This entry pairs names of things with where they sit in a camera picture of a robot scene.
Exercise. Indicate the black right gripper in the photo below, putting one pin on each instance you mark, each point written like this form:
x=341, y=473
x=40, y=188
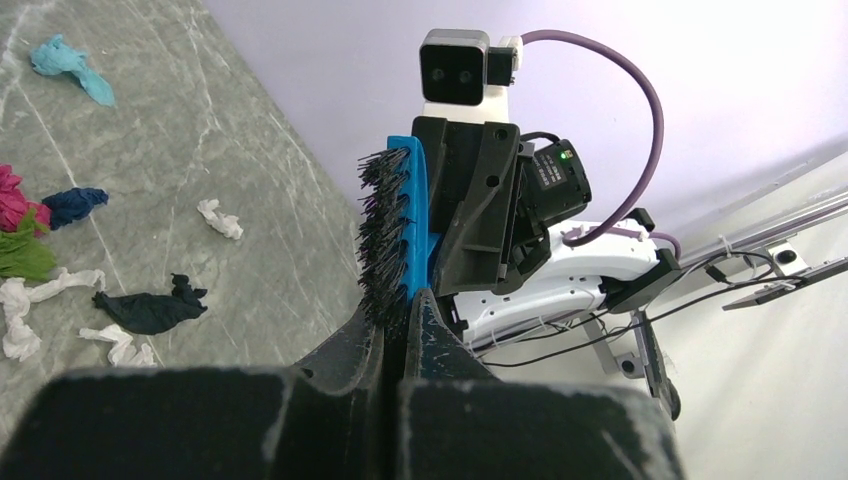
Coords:
x=494, y=195

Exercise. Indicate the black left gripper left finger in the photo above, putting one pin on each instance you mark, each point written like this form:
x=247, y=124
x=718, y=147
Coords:
x=323, y=417

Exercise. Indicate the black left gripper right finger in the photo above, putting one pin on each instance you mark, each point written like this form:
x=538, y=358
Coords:
x=455, y=420

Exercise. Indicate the blue brush with black bristles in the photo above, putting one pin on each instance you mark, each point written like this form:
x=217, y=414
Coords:
x=395, y=239

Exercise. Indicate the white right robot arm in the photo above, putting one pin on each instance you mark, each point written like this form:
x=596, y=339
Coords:
x=618, y=269

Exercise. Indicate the black paper scrap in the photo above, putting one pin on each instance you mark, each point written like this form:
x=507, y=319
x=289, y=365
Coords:
x=153, y=314

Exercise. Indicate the small white paper scrap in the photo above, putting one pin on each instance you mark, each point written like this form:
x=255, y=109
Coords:
x=226, y=224

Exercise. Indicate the navy paper scrap right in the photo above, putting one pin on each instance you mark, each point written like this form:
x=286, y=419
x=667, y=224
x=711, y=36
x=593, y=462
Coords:
x=73, y=205

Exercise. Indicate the green paper scrap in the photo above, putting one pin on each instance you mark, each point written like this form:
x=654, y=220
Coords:
x=23, y=255

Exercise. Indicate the magenta paper scrap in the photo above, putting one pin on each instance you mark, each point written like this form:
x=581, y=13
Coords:
x=15, y=205

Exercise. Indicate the cyan paper scrap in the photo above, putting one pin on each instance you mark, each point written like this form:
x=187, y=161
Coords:
x=56, y=58

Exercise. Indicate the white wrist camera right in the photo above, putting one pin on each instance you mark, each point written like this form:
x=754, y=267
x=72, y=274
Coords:
x=465, y=78

